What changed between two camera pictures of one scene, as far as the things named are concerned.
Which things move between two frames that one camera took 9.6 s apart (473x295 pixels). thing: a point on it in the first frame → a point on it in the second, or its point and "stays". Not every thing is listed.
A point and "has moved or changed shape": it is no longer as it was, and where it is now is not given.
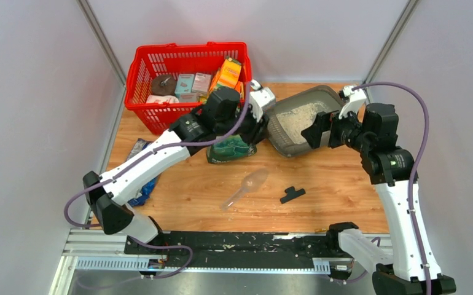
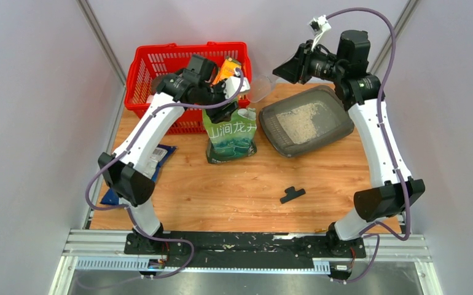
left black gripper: (259, 131) → (218, 115)
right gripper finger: (312, 134) → (296, 69)
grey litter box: (296, 111) stays
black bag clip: (292, 193) stays
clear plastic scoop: (251, 182) has moved or changed shape
